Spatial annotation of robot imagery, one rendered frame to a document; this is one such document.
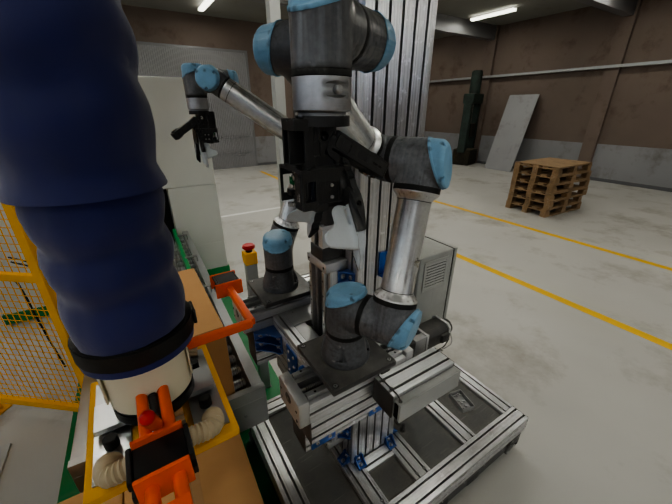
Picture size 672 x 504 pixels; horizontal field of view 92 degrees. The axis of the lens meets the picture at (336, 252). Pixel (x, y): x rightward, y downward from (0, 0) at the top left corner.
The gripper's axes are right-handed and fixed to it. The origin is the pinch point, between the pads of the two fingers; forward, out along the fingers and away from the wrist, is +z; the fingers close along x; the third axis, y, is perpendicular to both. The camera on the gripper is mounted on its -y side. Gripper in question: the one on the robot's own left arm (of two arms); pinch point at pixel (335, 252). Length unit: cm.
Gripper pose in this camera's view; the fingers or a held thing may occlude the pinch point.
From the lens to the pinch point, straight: 51.2
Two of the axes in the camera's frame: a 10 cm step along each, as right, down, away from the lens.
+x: 5.3, 3.5, -7.7
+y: -8.5, 2.2, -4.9
